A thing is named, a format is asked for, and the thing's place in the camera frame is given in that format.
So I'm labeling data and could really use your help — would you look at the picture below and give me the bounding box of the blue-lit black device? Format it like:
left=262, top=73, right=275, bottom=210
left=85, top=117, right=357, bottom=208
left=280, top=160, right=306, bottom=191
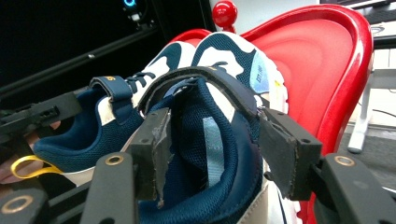
left=120, top=0, right=149, bottom=23

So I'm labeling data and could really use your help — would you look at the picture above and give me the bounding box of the white desk frame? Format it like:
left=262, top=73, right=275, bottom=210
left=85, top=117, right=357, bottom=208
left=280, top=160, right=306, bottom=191
left=346, top=66, right=396, bottom=155

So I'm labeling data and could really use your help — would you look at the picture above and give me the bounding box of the red two-tier shoe rack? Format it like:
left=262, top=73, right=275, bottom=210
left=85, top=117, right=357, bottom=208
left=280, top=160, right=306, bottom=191
left=167, top=0, right=375, bottom=224

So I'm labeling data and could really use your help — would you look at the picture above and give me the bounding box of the navy and white sneaker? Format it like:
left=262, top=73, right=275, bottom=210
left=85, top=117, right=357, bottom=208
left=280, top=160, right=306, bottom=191
left=136, top=31, right=304, bottom=224
left=10, top=41, right=197, bottom=188

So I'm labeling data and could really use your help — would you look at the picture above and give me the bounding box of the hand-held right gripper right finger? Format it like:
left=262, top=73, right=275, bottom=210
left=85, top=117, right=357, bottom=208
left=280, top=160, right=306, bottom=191
left=258, top=106, right=323, bottom=201

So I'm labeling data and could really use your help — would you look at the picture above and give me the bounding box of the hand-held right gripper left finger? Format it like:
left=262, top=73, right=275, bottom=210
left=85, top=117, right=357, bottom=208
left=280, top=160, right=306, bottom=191
left=125, top=106, right=174, bottom=202

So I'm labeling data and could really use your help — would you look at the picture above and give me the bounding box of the black metal rail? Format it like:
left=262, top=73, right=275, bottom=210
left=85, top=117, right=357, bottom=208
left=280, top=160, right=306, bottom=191
left=0, top=27, right=158, bottom=101

